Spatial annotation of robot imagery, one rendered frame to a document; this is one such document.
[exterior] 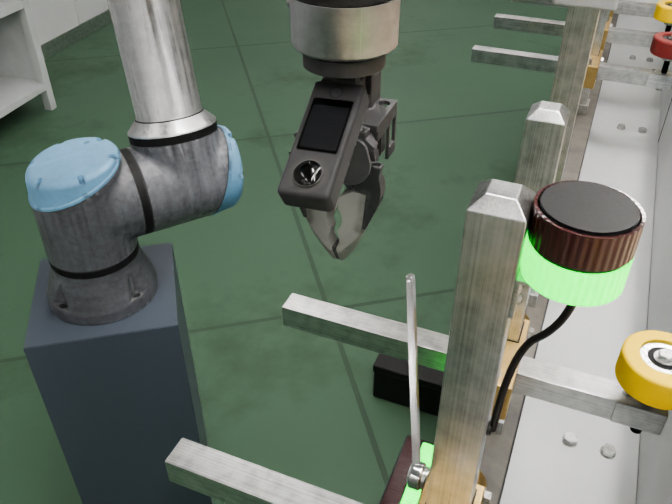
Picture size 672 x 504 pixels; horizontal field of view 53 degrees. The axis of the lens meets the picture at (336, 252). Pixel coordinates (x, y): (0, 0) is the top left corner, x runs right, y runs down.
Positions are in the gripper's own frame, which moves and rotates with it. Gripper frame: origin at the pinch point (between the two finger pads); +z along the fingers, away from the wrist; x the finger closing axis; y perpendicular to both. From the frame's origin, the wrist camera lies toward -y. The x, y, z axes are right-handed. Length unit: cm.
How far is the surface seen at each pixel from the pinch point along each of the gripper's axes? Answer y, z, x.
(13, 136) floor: 153, 97, 215
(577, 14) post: 33.6, -15.7, -17.2
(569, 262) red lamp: -18.7, -17.7, -20.9
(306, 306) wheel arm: 5.7, 13.7, 6.1
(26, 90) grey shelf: 172, 84, 220
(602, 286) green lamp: -18.3, -16.2, -22.9
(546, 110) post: 8.4, -14.4, -17.0
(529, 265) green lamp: -17.5, -16.0, -18.9
